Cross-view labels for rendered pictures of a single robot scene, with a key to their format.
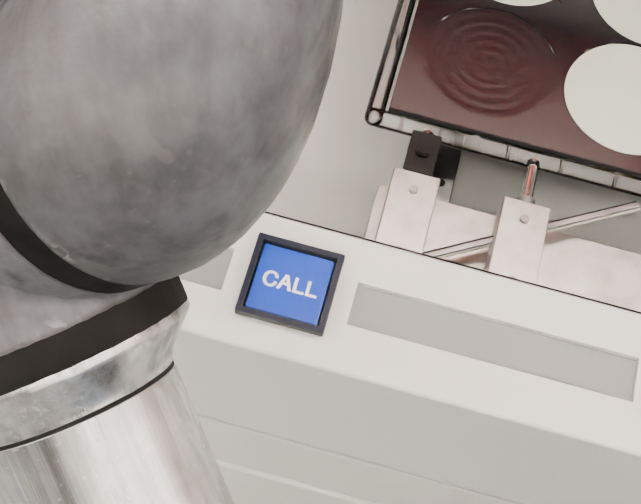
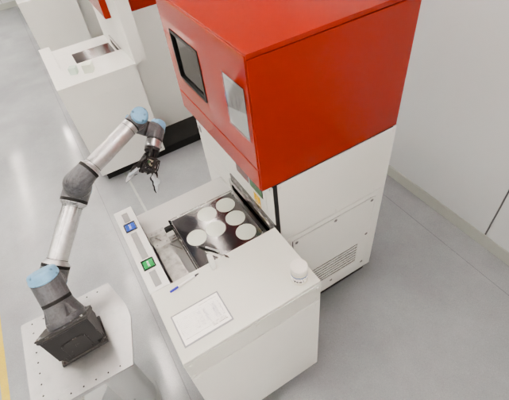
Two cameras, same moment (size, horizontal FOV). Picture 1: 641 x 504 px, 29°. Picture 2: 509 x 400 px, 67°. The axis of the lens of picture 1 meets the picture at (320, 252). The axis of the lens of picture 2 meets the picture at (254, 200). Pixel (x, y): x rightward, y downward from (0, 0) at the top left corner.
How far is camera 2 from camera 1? 1.58 m
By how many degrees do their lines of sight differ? 37
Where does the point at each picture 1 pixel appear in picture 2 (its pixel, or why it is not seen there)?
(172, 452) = (69, 212)
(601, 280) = (170, 255)
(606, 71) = (198, 232)
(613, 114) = (192, 237)
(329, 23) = (82, 181)
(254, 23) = (73, 178)
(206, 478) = (71, 217)
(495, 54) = (189, 223)
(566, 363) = (142, 251)
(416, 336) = (134, 240)
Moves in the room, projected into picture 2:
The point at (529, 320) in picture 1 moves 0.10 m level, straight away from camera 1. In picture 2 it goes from (144, 245) to (165, 240)
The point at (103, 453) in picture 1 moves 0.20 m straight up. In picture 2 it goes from (64, 208) to (40, 175)
